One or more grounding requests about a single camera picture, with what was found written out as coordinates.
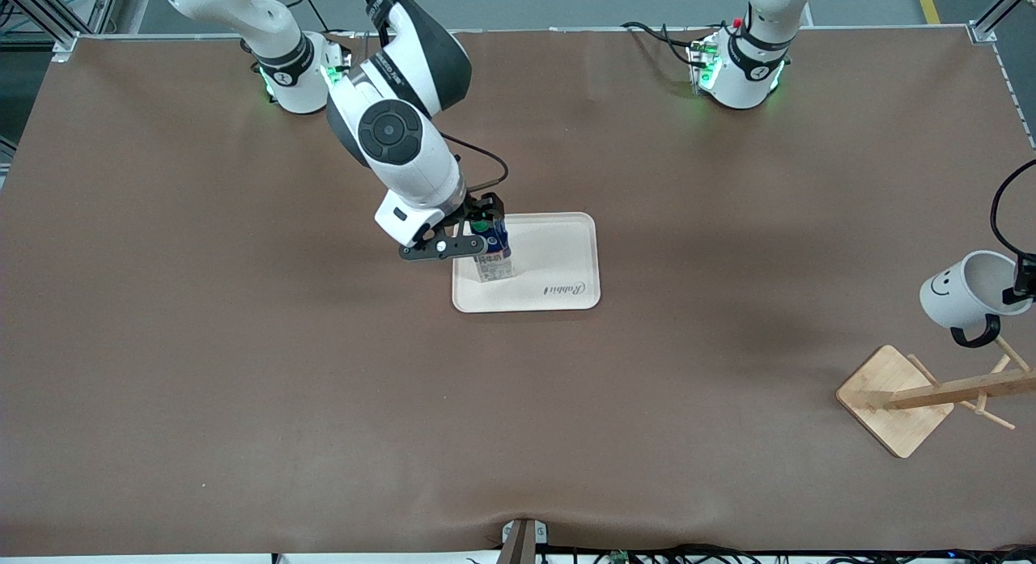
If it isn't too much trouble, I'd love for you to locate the blue white milk carton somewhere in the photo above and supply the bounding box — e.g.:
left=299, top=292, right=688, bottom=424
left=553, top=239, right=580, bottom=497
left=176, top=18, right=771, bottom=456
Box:
left=470, top=216, right=514, bottom=283

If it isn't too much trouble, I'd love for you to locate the white mug with black handle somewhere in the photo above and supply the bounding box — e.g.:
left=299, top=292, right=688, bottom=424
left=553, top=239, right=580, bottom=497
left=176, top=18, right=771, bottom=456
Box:
left=919, top=251, right=1034, bottom=349

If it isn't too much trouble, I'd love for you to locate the wooden cup rack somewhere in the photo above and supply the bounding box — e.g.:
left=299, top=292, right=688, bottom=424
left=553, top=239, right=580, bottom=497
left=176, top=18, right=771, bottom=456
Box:
left=835, top=335, right=1036, bottom=460

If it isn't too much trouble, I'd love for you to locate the white tray with rabbit print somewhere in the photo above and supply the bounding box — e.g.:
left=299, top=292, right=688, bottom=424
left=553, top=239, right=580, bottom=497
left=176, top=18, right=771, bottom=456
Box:
left=452, top=213, right=602, bottom=314

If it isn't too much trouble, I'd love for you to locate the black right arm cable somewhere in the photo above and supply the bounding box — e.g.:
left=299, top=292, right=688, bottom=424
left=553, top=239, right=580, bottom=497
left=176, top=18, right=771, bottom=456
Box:
left=439, top=133, right=510, bottom=195

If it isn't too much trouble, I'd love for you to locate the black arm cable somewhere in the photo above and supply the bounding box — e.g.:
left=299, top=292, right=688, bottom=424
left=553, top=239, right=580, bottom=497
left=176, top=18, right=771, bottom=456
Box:
left=439, top=133, right=510, bottom=195
left=990, top=159, right=1036, bottom=259

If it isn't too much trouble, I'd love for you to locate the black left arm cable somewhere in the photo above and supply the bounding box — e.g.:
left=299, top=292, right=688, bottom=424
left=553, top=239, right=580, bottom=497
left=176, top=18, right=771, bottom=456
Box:
left=990, top=159, right=1036, bottom=259

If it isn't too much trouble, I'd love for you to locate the black base cable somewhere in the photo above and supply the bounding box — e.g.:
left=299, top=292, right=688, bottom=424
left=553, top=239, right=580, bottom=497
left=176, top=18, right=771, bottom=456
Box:
left=621, top=21, right=707, bottom=68

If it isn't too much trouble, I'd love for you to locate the aluminium frame post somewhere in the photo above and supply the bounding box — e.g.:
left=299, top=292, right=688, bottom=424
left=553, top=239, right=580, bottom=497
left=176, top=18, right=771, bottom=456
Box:
left=0, top=0, right=124, bottom=63
left=968, top=0, right=1036, bottom=45

